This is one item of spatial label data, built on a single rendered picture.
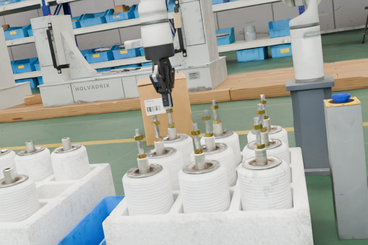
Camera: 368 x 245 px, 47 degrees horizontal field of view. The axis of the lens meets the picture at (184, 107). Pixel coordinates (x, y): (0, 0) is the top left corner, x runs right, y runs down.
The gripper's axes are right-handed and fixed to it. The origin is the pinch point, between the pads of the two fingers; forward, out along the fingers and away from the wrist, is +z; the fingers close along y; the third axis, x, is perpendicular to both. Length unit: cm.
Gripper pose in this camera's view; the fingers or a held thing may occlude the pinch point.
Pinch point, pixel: (167, 100)
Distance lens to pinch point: 106.3
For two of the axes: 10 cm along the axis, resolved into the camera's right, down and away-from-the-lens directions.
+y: 2.9, -2.2, 9.3
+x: -9.4, 0.9, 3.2
